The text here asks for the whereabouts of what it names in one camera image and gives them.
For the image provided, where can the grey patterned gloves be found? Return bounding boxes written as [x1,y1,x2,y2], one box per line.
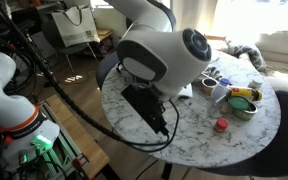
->
[204,65,223,80]

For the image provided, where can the small wooden chair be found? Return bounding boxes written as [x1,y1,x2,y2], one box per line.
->
[203,33,228,51]

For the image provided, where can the white paper shopping bag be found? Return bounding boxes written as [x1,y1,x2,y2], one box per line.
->
[50,3,100,48]

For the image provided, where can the black bicycle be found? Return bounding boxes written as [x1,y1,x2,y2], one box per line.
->
[2,36,38,94]

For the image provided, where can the small wooden side table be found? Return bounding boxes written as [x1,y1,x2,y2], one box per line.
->
[97,28,114,43]

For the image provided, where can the grey striped blanket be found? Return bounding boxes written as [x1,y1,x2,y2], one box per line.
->
[221,41,268,73]

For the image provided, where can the brown paper cup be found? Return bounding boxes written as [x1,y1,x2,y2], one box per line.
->
[201,77,219,97]

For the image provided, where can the grey upholstered chair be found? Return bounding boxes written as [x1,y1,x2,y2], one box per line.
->
[95,49,122,91]

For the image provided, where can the beige curtain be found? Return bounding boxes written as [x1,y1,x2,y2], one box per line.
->
[169,0,219,38]

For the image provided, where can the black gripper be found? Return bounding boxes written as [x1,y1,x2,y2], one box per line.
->
[120,84,171,137]

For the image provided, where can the clear plastic tray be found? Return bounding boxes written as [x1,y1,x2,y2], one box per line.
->
[183,66,233,120]

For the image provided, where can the white sofa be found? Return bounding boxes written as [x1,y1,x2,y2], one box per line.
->
[254,29,288,101]

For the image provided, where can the clear bottle with blue cap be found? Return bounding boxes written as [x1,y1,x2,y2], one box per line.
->
[211,77,232,104]

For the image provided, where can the metal tin with green lid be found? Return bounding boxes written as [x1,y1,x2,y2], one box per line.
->
[227,96,259,122]

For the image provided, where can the small jar with red lid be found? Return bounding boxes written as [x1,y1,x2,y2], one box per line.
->
[213,117,230,134]

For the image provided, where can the black table pedestal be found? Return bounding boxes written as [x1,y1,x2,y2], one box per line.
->
[160,162,173,180]

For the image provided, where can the metal robot stand with clamps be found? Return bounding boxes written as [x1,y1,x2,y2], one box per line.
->
[17,99,92,180]

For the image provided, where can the small white jar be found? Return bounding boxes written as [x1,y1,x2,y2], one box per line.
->
[248,78,264,91]

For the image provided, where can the dark grey metal-leg chair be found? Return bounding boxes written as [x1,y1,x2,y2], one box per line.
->
[40,18,100,74]

